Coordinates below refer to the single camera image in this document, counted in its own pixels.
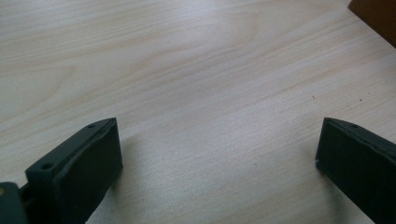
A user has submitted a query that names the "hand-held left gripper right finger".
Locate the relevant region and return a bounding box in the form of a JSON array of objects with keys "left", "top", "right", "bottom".
[{"left": 315, "top": 117, "right": 396, "bottom": 224}]

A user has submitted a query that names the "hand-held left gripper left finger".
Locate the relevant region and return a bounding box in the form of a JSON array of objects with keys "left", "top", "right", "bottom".
[{"left": 20, "top": 117, "right": 124, "bottom": 224}]

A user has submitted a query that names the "brown wooden board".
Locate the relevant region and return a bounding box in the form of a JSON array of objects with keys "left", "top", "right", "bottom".
[{"left": 347, "top": 0, "right": 396, "bottom": 49}]

